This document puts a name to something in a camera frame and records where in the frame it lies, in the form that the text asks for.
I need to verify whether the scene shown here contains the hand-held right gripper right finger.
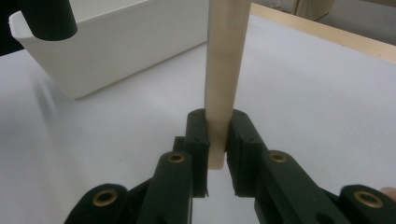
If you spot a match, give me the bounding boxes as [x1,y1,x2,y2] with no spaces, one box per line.
[226,109,344,224]

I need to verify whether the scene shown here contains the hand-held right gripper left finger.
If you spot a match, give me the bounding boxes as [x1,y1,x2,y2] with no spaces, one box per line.
[144,108,210,224]

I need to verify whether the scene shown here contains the white plastic storage box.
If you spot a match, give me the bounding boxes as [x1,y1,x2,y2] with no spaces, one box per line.
[8,0,210,100]

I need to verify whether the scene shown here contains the light wooden table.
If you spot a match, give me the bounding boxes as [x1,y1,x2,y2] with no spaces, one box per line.
[248,2,396,65]

